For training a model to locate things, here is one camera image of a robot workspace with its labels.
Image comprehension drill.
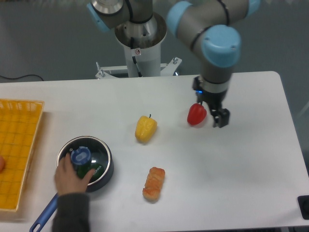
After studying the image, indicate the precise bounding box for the orange round food item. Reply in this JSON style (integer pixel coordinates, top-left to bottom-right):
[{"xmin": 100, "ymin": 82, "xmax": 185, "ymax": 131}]
[{"xmin": 0, "ymin": 156, "xmax": 5, "ymax": 172}]

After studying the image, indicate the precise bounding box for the yellow bell pepper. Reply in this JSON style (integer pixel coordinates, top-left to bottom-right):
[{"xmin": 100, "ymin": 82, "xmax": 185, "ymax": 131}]
[{"xmin": 135, "ymin": 114, "xmax": 157, "ymax": 144}]

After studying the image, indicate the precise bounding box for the dark pot blue handle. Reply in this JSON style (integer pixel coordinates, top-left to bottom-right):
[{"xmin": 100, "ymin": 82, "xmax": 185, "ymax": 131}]
[{"xmin": 29, "ymin": 135, "xmax": 114, "ymax": 232}]

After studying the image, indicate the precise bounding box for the braided bread loaf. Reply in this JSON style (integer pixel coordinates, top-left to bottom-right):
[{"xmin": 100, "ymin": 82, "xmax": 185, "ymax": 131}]
[{"xmin": 142, "ymin": 167, "xmax": 166, "ymax": 202}]

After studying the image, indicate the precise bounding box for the yellow wicker basket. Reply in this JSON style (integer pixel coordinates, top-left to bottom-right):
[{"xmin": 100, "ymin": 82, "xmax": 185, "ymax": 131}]
[{"xmin": 0, "ymin": 99, "xmax": 44, "ymax": 212}]

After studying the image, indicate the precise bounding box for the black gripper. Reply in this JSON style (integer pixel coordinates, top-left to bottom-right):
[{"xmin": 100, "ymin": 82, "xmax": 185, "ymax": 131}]
[{"xmin": 192, "ymin": 76, "xmax": 230, "ymax": 128}]

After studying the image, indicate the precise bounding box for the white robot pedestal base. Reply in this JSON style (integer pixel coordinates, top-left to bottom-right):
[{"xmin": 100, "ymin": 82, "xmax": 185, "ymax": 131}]
[{"xmin": 95, "ymin": 13, "xmax": 182, "ymax": 79}]

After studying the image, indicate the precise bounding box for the person's hand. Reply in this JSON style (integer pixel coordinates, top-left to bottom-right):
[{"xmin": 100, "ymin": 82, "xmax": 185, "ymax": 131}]
[{"xmin": 54, "ymin": 153, "xmax": 95, "ymax": 196}]

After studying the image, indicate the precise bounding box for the green bell pepper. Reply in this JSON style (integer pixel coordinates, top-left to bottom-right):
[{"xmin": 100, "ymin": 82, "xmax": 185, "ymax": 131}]
[{"xmin": 76, "ymin": 163, "xmax": 92, "ymax": 179}]

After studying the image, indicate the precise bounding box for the dark sleeved forearm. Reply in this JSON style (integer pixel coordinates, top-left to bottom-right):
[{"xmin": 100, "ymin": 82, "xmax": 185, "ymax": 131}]
[{"xmin": 52, "ymin": 193, "xmax": 90, "ymax": 232}]

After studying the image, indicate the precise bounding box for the red bell pepper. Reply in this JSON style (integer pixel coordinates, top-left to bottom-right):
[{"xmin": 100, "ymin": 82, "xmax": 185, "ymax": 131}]
[{"xmin": 187, "ymin": 103, "xmax": 207, "ymax": 126}]

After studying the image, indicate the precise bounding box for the glass pot lid blue knob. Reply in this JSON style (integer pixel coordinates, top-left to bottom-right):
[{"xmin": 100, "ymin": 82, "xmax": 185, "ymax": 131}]
[{"xmin": 56, "ymin": 135, "xmax": 112, "ymax": 187}]

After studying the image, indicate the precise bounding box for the black device table corner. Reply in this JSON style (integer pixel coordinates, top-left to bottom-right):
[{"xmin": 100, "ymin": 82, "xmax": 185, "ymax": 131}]
[{"xmin": 297, "ymin": 195, "xmax": 309, "ymax": 220}]

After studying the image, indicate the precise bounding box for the black floor cable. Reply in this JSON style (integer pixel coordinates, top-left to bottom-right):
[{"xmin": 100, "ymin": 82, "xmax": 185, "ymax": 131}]
[{"xmin": 0, "ymin": 74, "xmax": 44, "ymax": 81}]

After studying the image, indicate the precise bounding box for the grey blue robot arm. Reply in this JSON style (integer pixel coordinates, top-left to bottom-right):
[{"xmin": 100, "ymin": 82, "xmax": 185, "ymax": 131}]
[{"xmin": 87, "ymin": 0, "xmax": 260, "ymax": 128}]

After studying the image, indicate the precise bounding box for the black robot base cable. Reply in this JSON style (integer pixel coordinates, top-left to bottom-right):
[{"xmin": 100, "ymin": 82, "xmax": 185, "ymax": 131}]
[{"xmin": 129, "ymin": 36, "xmax": 143, "ymax": 78}]

